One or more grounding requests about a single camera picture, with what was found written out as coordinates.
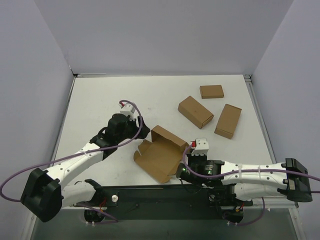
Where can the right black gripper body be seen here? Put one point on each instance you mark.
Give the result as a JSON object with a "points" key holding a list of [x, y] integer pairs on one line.
{"points": [[194, 159]]}

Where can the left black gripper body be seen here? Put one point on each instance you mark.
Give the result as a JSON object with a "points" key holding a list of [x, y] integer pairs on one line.
{"points": [[138, 125]]}

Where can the brown paper box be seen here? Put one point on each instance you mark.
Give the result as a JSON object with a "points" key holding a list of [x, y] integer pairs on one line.
{"points": [[161, 156]]}

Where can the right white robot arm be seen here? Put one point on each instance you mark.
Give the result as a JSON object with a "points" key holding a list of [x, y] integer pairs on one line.
{"points": [[244, 182]]}

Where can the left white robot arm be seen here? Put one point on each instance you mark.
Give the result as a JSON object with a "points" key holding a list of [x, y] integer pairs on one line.
{"points": [[48, 191]]}

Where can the folded box right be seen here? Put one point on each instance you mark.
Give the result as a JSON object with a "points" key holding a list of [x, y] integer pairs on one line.
{"points": [[228, 121]]}

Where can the folded box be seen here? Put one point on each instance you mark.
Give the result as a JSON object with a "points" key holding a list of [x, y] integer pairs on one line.
{"points": [[195, 112], [228, 121], [211, 91]]}

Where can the folded box middle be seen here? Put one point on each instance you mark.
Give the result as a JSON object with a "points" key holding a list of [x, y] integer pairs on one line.
{"points": [[195, 112]]}

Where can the folded box far back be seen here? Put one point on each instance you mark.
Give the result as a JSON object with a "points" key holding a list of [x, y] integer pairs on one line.
{"points": [[211, 91]]}

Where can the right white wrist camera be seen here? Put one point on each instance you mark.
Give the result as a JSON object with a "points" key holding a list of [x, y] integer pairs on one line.
{"points": [[199, 147]]}

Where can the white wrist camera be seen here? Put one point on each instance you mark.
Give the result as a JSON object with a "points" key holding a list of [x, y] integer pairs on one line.
{"points": [[127, 109], [199, 147]]}

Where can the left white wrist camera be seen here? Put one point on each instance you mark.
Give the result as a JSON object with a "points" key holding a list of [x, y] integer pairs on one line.
{"points": [[127, 109]]}

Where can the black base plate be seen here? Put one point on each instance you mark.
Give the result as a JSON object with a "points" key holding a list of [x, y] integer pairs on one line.
{"points": [[164, 202]]}

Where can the aluminium frame rail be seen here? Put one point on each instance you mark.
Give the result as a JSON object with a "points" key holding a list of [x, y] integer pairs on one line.
{"points": [[279, 203]]}

